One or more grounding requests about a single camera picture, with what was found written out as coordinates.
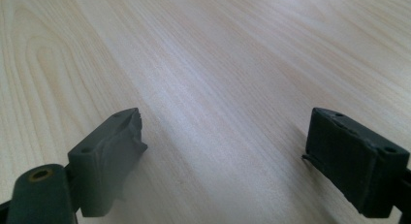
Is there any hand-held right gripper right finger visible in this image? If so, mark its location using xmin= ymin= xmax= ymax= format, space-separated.
xmin=301 ymin=107 xmax=411 ymax=219

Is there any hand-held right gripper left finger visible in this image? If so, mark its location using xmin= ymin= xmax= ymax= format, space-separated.
xmin=67 ymin=107 xmax=149 ymax=218

